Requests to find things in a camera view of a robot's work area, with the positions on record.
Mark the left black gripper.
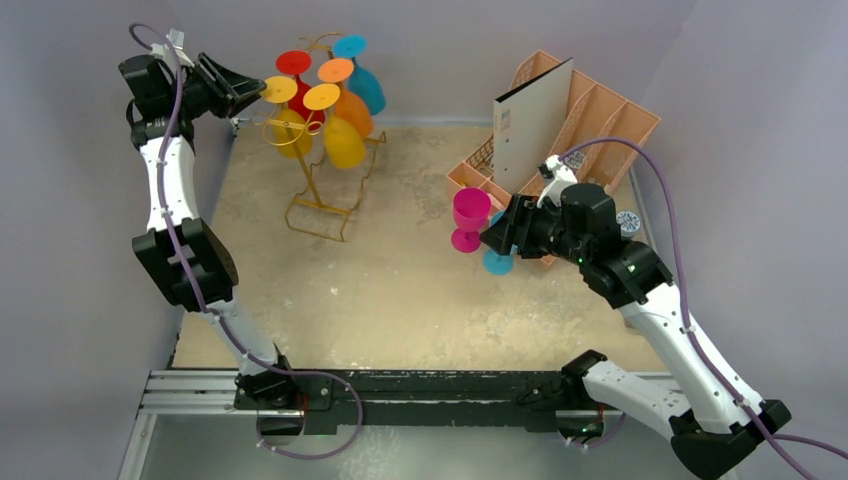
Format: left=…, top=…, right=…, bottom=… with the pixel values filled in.
left=168, top=56, right=265, bottom=122

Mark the blue wine glass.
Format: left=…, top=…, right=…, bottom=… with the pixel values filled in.
left=482, top=247, right=516, bottom=276
left=332, top=35, right=387, bottom=116

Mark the pink wine glass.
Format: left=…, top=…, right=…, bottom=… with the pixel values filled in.
left=451, top=187, right=492, bottom=253

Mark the yellow wine glass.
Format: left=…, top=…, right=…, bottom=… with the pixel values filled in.
left=261, top=75, right=313, bottom=159
left=303, top=83, right=366, bottom=170

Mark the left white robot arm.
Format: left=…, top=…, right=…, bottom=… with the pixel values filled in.
left=119, top=54, right=301, bottom=409

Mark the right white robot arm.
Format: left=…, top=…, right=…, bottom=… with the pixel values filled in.
left=480, top=184, right=791, bottom=479

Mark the red wine glass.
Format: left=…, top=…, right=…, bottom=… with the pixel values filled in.
left=275, top=50, right=325, bottom=123

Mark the orange wine glass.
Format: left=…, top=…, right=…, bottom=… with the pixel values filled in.
left=317, top=58, right=374, bottom=138

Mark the patterned tin in organizer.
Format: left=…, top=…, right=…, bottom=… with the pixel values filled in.
left=563, top=151, right=586, bottom=172

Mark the white binder folder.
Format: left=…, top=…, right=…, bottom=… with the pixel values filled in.
left=491, top=51, right=574, bottom=193

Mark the grey tape roll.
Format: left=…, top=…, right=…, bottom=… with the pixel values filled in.
left=616, top=210, right=642, bottom=238

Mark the gold wire glass rack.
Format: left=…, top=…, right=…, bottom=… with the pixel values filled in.
left=254, top=32, right=387, bottom=242

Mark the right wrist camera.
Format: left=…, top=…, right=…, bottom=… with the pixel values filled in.
left=537, top=155, right=578, bottom=208

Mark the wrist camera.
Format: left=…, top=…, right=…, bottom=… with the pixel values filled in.
left=537, top=155, right=578, bottom=208
left=150, top=29, right=195, bottom=71

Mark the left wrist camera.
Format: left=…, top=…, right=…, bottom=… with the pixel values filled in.
left=150, top=29, right=195, bottom=71

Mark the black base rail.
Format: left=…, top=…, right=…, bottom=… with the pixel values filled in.
left=234, top=370, right=615, bottom=441

